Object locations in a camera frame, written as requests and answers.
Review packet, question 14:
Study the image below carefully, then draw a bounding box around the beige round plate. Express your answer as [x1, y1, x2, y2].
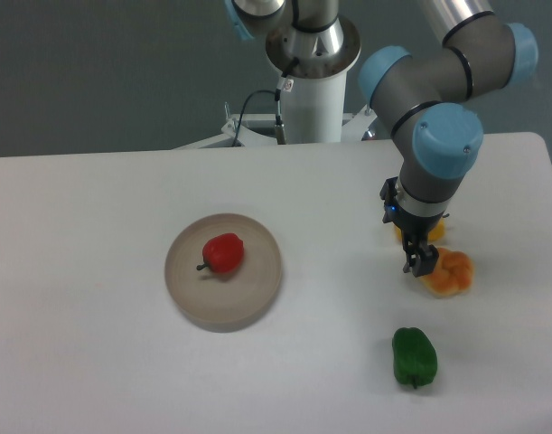
[164, 213, 283, 333]

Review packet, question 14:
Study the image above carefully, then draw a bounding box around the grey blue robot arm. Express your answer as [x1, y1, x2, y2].
[225, 1, 538, 277]

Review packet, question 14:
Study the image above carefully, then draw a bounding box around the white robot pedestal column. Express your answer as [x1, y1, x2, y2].
[266, 15, 361, 144]

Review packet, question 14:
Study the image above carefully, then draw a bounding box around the black cable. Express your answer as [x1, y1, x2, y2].
[232, 56, 301, 146]

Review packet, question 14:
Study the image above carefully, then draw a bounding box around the yellow orange pepper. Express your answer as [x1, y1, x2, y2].
[393, 219, 446, 242]

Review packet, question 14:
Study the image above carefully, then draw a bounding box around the white metal base frame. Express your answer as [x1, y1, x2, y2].
[178, 105, 379, 150]

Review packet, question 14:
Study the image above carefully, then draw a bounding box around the braided bread roll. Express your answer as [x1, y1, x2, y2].
[420, 247, 474, 297]

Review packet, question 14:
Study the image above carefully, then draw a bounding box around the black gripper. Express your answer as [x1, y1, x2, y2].
[379, 177, 450, 277]

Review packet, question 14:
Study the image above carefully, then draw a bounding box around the green bell pepper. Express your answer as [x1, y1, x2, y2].
[391, 327, 438, 389]

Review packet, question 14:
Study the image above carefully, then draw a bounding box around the red bell pepper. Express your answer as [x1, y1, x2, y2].
[196, 232, 245, 274]

